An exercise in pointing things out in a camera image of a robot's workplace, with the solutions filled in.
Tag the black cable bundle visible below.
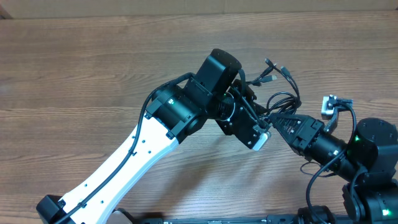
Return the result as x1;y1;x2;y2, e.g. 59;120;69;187
245;58;302;121

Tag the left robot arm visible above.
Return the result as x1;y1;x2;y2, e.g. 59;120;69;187
36;49;271;223

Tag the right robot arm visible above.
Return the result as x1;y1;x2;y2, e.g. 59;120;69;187
270;114;397;223

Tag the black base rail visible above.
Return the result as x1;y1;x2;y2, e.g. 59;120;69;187
133;214;354;224

